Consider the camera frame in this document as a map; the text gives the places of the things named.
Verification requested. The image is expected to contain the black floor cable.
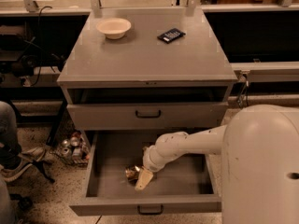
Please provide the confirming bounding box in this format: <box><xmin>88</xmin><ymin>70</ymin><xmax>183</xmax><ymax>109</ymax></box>
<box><xmin>237</xmin><ymin>73</ymin><xmax>250</xmax><ymax>108</ymax></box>

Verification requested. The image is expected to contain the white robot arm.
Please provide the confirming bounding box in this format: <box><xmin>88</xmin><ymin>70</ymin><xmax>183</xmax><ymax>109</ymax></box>
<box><xmin>135</xmin><ymin>105</ymin><xmax>299</xmax><ymax>224</ymax></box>

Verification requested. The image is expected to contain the basket of cans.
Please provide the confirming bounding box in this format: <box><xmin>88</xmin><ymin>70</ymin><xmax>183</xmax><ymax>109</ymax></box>
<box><xmin>55</xmin><ymin>131</ymin><xmax>91</xmax><ymax>166</ymax></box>

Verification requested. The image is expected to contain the jeans-clad leg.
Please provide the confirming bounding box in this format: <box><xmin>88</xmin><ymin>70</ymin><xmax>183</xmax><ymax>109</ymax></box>
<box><xmin>0</xmin><ymin>102</ymin><xmax>21</xmax><ymax>170</ymax></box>

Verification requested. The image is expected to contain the black drawer handle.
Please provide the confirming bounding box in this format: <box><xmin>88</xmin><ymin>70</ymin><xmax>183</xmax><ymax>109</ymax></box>
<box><xmin>137</xmin><ymin>205</ymin><xmax>164</xmax><ymax>216</ymax></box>
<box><xmin>135</xmin><ymin>110</ymin><xmax>162</xmax><ymax>119</ymax></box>

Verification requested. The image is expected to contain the grey drawer cabinet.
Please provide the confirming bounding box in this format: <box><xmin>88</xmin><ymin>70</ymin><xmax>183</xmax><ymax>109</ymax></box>
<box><xmin>58</xmin><ymin>7</ymin><xmax>236</xmax><ymax>142</ymax></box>

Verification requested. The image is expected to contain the cream ceramic bowl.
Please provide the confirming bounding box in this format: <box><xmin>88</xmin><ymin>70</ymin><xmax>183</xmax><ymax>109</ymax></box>
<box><xmin>96</xmin><ymin>18</ymin><xmax>131</xmax><ymax>40</ymax></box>

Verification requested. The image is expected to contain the open grey lower drawer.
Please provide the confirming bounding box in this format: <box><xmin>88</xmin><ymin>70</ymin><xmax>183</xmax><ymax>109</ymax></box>
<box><xmin>70</xmin><ymin>131</ymin><xmax>221</xmax><ymax>216</ymax></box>

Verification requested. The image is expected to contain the black calculator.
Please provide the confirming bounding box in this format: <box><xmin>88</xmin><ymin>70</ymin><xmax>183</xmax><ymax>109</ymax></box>
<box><xmin>157</xmin><ymin>28</ymin><xmax>185</xmax><ymax>44</ymax></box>

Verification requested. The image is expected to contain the black upper drawer handle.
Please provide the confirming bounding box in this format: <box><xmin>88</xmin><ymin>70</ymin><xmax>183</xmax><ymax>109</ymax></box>
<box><xmin>135</xmin><ymin>110</ymin><xmax>162</xmax><ymax>119</ymax></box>

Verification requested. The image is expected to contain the black lower drawer handle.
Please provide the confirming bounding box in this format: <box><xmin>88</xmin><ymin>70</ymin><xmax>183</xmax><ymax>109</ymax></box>
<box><xmin>137</xmin><ymin>205</ymin><xmax>164</xmax><ymax>216</ymax></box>

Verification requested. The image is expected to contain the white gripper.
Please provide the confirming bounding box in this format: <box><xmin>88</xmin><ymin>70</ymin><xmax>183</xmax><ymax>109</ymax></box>
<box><xmin>135</xmin><ymin>146</ymin><xmax>165</xmax><ymax>191</ymax></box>

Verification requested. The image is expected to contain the closed grey upper drawer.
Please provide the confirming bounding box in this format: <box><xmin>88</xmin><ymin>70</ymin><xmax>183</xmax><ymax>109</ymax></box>
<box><xmin>67</xmin><ymin>103</ymin><xmax>228</xmax><ymax>131</ymax></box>

